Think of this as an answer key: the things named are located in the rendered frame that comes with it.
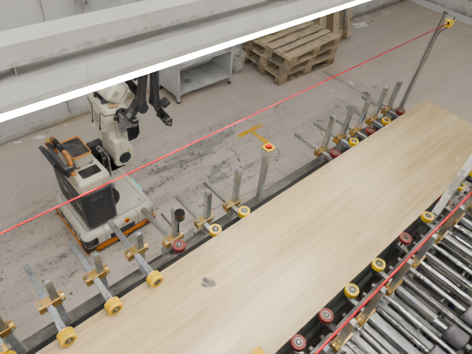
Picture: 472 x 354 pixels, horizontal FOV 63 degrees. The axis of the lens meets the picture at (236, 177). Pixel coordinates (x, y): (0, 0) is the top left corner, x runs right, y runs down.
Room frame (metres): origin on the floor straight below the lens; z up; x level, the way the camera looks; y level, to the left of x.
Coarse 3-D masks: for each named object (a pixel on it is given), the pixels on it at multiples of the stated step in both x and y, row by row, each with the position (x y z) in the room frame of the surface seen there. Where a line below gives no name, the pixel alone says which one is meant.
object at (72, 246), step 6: (72, 246) 1.20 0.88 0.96; (78, 252) 1.17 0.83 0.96; (78, 258) 1.13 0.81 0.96; (84, 258) 1.13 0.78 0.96; (84, 264) 1.10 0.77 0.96; (90, 270) 1.06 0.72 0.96; (96, 282) 1.00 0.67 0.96; (102, 288) 0.97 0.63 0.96; (102, 294) 0.95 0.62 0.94; (108, 294) 0.94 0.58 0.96
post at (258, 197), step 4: (264, 160) 1.97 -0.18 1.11; (268, 160) 1.98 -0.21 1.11; (264, 164) 1.97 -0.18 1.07; (268, 164) 1.99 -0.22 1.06; (264, 168) 1.97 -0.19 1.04; (260, 172) 1.99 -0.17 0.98; (264, 172) 1.96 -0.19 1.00; (260, 176) 1.98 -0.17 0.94; (264, 176) 1.97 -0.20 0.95; (260, 180) 1.98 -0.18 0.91; (264, 180) 1.98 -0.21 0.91; (260, 184) 1.97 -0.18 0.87; (264, 184) 1.99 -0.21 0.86; (260, 188) 1.97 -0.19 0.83; (256, 192) 1.98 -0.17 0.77; (260, 192) 1.96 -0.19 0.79; (256, 196) 1.98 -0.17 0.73; (260, 196) 1.97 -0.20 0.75
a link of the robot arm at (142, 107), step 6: (138, 78) 2.25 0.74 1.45; (144, 78) 2.25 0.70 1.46; (138, 84) 2.24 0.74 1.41; (144, 84) 2.25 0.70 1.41; (138, 90) 2.23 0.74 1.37; (144, 90) 2.25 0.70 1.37; (138, 96) 2.22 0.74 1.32; (144, 96) 2.24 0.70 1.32; (132, 102) 2.25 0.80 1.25; (144, 102) 2.21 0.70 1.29; (138, 108) 2.19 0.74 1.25; (144, 108) 2.21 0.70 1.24
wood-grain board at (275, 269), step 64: (384, 128) 2.83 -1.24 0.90; (448, 128) 2.95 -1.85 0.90; (320, 192) 1.94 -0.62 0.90; (384, 192) 2.02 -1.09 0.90; (192, 256) 1.27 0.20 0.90; (256, 256) 1.33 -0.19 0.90; (320, 256) 1.39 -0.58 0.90; (128, 320) 0.84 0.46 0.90; (192, 320) 0.89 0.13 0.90; (256, 320) 0.93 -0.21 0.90
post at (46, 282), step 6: (42, 282) 0.88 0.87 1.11; (48, 282) 0.88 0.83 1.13; (48, 288) 0.87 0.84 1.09; (54, 288) 0.89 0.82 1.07; (48, 294) 0.88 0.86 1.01; (54, 294) 0.88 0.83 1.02; (60, 306) 0.88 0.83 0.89; (60, 312) 0.87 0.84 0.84; (66, 312) 0.89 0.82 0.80; (66, 318) 0.88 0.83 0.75
